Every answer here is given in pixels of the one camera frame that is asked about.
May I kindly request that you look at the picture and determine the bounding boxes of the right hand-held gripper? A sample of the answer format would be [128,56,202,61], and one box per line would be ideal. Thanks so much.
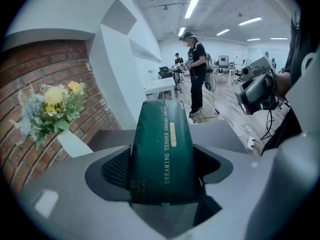
[234,51,278,115]

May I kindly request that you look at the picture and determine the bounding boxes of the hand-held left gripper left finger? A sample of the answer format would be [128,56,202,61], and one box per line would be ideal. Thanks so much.
[13,145,176,240]

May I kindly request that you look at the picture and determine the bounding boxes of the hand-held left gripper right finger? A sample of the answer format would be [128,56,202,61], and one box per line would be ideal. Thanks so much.
[179,133,320,240]

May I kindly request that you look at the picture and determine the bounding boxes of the green rectangular box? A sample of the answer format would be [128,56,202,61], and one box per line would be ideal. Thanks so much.
[128,98,204,206]

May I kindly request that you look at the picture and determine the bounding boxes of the person's right forearm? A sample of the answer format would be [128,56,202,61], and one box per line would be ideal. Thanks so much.
[266,71,292,99]

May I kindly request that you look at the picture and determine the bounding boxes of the black case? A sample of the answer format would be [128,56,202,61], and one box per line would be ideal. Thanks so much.
[157,66,174,80]

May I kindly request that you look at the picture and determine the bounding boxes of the white power strip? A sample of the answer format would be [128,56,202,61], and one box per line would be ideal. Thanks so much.
[245,135,256,151]

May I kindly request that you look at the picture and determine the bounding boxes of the white vase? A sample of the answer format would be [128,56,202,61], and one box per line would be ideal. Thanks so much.
[57,128,95,159]

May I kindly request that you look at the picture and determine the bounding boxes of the person's black shirt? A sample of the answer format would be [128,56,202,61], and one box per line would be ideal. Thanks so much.
[259,7,304,156]

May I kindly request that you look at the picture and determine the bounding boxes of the black office chair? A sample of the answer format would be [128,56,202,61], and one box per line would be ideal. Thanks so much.
[171,70,183,94]

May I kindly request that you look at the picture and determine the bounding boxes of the yellow flower bouquet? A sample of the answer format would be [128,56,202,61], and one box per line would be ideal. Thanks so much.
[9,80,86,150]

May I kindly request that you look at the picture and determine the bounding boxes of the white desk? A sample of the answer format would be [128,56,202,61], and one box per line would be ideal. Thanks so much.
[144,76,176,101]

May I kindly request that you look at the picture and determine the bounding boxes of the ceiling light panels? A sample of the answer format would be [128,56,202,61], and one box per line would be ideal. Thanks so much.
[177,0,289,42]

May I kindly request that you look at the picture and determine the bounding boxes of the white power cable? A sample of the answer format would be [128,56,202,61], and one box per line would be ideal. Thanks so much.
[239,122,253,138]

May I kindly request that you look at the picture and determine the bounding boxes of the black cable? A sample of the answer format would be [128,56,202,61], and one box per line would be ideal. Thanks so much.
[211,93,234,128]

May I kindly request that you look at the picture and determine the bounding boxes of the grey backpack strap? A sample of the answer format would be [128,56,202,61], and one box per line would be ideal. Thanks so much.
[284,52,320,138]

